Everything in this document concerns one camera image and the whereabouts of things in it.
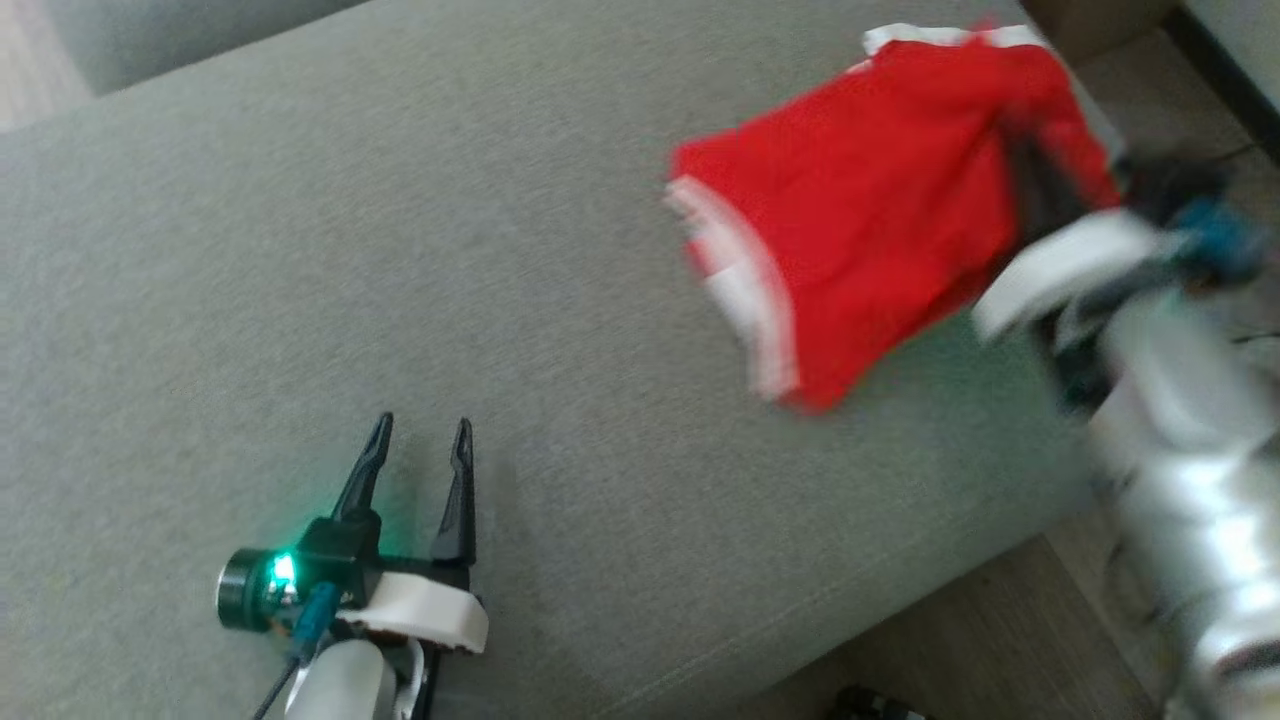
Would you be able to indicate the blue right camera connector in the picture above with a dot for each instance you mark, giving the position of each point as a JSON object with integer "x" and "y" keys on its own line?
{"x": 1220, "y": 240}

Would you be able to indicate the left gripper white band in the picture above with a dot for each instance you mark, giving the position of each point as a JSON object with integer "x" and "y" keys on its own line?
{"x": 420, "y": 605}

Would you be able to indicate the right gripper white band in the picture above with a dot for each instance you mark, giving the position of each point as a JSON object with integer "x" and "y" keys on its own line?
{"x": 1060, "y": 265}

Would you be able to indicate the blue left camera connector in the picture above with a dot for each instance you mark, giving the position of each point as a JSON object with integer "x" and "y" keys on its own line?
{"x": 315, "y": 620}

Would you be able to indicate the blue camera connector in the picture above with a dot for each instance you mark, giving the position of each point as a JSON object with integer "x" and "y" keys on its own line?
{"x": 315, "y": 620}
{"x": 1220, "y": 240}

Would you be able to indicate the red white jersey garment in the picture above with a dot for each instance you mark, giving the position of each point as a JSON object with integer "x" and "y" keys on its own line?
{"x": 860, "y": 210}

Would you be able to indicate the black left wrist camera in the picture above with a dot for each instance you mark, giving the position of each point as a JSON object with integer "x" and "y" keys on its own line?
{"x": 250, "y": 590}

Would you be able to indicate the grey sofa seat cushion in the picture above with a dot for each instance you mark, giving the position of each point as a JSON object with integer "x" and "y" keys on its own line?
{"x": 180, "y": 35}

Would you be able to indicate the large grey sofa ottoman seat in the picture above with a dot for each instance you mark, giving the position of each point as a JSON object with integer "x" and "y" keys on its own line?
{"x": 500, "y": 260}

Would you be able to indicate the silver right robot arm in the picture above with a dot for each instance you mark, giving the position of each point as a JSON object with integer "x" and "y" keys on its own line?
{"x": 1190, "y": 480}

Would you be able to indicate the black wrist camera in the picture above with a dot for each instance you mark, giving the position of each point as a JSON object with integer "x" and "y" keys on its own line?
{"x": 250, "y": 590}
{"x": 1175, "y": 190}

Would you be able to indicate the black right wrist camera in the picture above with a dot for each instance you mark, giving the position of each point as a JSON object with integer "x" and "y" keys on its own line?
{"x": 1175, "y": 190}

